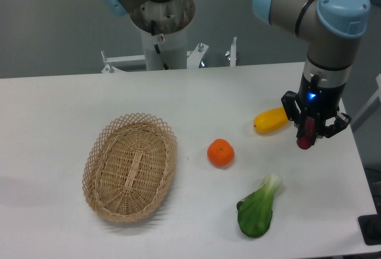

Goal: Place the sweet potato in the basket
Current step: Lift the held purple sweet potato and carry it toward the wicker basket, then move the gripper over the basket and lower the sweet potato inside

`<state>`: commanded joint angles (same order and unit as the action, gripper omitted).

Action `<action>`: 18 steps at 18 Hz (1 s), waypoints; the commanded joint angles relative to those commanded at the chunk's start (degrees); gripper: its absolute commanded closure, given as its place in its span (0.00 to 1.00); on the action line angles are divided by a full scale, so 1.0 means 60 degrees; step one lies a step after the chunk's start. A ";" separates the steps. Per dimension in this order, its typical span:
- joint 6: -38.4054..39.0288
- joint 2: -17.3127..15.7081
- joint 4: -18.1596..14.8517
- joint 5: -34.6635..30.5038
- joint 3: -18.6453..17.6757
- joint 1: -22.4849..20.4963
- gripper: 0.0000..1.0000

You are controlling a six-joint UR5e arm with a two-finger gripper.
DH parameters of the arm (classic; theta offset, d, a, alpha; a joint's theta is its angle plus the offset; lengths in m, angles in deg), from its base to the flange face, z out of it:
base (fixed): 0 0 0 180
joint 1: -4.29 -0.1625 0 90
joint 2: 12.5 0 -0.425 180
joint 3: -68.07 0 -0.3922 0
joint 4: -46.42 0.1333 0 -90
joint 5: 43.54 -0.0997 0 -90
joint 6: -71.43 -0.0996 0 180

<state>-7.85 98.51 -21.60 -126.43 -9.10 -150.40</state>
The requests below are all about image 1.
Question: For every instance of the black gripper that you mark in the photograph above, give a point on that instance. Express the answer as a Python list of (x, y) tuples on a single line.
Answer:
[(312, 100)]

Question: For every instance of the red sweet potato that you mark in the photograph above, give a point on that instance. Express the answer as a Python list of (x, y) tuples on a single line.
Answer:
[(308, 134)]

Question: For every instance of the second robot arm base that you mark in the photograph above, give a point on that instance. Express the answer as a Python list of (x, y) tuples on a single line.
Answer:
[(155, 16)]

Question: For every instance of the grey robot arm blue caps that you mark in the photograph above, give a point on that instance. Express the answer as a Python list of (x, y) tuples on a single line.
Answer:
[(333, 30)]

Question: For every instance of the oval wicker basket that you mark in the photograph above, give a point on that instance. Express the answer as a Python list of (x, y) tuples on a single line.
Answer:
[(130, 168)]

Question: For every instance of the yellow squash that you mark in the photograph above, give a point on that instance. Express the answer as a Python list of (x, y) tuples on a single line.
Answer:
[(270, 121)]

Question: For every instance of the orange tangerine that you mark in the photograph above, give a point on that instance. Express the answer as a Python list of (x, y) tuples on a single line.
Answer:
[(220, 153)]

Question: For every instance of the green bok choy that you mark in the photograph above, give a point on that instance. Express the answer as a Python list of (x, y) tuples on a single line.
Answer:
[(255, 211)]

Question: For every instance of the black device at table edge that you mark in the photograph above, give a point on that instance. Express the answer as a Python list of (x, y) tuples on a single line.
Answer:
[(370, 229)]

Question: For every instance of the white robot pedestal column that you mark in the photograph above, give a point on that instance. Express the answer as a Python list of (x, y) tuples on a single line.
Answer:
[(172, 46)]

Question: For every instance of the white metal mounting frame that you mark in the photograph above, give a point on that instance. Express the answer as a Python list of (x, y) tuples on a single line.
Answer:
[(194, 59)]

